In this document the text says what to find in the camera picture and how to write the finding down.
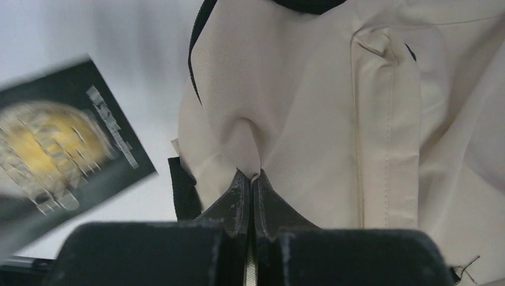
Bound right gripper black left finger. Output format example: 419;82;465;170
43;172;250;286

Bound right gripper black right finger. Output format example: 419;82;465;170
252;172;454;285

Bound beige canvas student bag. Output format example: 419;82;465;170
173;1;504;285

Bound black booklet with gold emblem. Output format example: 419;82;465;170
1;58;155;261

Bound black mounting rail base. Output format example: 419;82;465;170
1;256;55;286

